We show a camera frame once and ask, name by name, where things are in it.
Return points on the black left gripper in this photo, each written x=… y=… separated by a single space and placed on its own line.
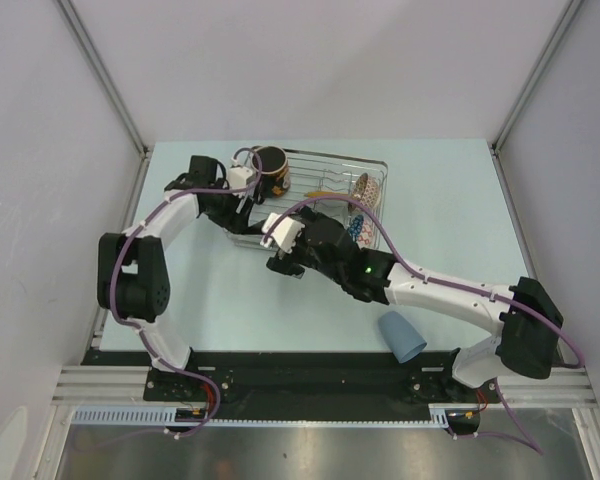
x=234 y=222

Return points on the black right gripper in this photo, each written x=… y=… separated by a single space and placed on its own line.
x=290 y=263

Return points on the blue rim red pattern bowl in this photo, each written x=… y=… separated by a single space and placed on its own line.
x=361 y=230

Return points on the dark mug red interior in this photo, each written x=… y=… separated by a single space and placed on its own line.
x=275 y=179

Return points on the metal wire dish rack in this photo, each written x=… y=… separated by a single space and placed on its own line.
x=317 y=171

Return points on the brown white patterned bowl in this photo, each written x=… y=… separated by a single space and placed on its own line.
x=367 y=191

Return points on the light blue plastic cup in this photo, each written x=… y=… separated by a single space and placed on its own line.
x=400 y=336

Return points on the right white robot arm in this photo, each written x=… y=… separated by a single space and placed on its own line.
x=521 y=320

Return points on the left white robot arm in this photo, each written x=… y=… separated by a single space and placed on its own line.
x=133 y=280

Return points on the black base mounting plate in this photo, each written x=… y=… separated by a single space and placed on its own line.
x=205 y=362

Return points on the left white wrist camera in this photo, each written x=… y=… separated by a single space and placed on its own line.
x=241 y=178

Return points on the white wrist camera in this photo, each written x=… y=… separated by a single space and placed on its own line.
x=241 y=178
x=281 y=231

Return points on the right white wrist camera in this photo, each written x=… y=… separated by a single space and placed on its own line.
x=281 y=231

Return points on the white slotted cable duct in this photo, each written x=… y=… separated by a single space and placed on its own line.
x=262 y=413

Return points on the aluminium frame rail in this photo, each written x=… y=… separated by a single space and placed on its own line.
x=135 y=385

